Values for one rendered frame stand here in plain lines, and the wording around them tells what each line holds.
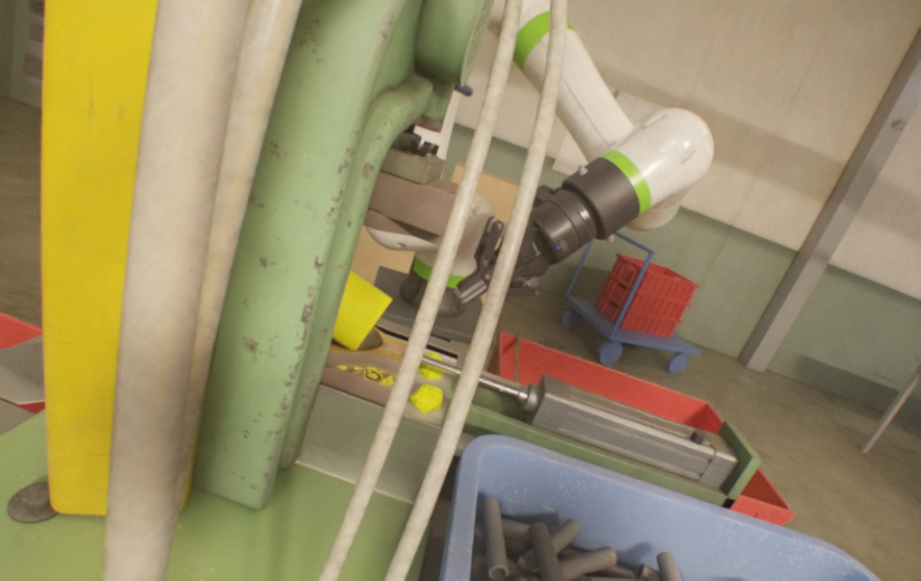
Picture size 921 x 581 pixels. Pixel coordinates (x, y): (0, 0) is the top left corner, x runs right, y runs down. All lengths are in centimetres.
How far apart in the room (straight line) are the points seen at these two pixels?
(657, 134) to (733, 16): 478
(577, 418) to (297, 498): 28
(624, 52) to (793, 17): 155
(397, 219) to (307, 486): 23
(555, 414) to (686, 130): 37
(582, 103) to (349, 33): 59
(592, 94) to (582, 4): 425
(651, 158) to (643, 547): 42
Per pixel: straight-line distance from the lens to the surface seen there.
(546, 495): 45
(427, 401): 50
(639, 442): 53
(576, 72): 83
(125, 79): 23
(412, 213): 41
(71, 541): 37
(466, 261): 93
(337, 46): 26
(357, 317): 46
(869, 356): 669
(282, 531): 37
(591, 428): 51
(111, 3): 23
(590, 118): 79
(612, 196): 58
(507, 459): 43
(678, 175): 63
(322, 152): 26
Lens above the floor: 128
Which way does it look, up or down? 18 degrees down
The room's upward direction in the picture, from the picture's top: 20 degrees clockwise
